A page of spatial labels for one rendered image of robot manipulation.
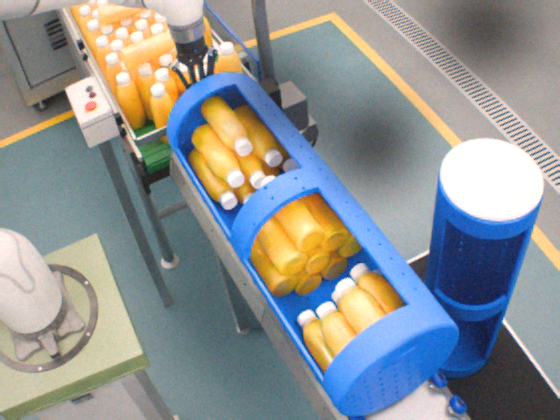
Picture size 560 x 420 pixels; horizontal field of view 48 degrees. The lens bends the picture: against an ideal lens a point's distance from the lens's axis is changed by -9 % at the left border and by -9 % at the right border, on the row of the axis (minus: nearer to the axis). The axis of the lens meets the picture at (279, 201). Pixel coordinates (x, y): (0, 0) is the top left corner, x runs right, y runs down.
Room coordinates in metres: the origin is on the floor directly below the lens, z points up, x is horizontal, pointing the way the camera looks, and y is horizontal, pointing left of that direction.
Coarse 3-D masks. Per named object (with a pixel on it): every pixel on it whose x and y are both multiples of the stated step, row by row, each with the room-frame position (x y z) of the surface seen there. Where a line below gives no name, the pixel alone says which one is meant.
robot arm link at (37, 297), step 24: (0, 240) 0.83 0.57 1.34; (24, 240) 0.85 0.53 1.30; (0, 264) 0.77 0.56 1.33; (24, 264) 0.79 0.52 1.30; (0, 288) 0.75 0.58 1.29; (24, 288) 0.76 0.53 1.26; (48, 288) 0.79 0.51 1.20; (0, 312) 0.74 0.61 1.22; (24, 312) 0.74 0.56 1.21; (48, 312) 0.77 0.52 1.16
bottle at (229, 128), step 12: (216, 96) 1.34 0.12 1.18; (204, 108) 1.32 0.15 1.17; (216, 108) 1.29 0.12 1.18; (228, 108) 1.29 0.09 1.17; (216, 120) 1.26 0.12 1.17; (228, 120) 1.24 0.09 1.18; (240, 120) 1.25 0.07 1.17; (216, 132) 1.23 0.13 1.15; (228, 132) 1.20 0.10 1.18; (240, 132) 1.20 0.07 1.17; (228, 144) 1.19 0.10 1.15
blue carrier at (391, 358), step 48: (192, 96) 1.31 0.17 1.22; (240, 96) 1.38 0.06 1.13; (192, 144) 1.32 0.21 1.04; (288, 144) 1.09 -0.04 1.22; (288, 192) 0.94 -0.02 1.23; (336, 192) 0.94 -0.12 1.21; (240, 240) 0.90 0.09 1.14; (384, 240) 0.81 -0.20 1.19; (384, 336) 0.57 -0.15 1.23; (432, 336) 0.57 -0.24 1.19; (336, 384) 0.53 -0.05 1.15; (384, 384) 0.54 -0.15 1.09
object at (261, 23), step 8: (256, 0) 1.92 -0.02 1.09; (264, 0) 1.92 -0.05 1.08; (256, 8) 1.91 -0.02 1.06; (264, 8) 1.92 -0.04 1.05; (256, 16) 1.92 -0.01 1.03; (264, 16) 1.92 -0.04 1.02; (256, 24) 1.93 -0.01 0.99; (264, 24) 1.92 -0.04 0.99; (256, 32) 1.94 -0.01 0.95; (264, 32) 1.92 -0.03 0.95; (264, 40) 1.92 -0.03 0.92; (264, 48) 1.92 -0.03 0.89; (264, 56) 1.92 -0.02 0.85; (264, 64) 1.91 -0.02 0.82; (272, 64) 1.92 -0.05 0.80; (264, 72) 1.92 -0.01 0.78; (272, 72) 1.92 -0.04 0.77; (272, 80) 1.92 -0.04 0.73
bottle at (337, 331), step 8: (328, 312) 0.71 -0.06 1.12; (336, 312) 0.70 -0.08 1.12; (328, 320) 0.68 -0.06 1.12; (336, 320) 0.68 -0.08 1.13; (344, 320) 0.67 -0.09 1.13; (328, 328) 0.67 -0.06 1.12; (336, 328) 0.66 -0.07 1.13; (344, 328) 0.65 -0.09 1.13; (352, 328) 0.65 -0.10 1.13; (328, 336) 0.65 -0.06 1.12; (336, 336) 0.64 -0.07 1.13; (344, 336) 0.64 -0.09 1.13; (352, 336) 0.63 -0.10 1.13; (328, 344) 0.64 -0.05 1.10; (336, 344) 0.63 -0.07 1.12; (344, 344) 0.62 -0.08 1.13; (336, 352) 0.61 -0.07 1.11
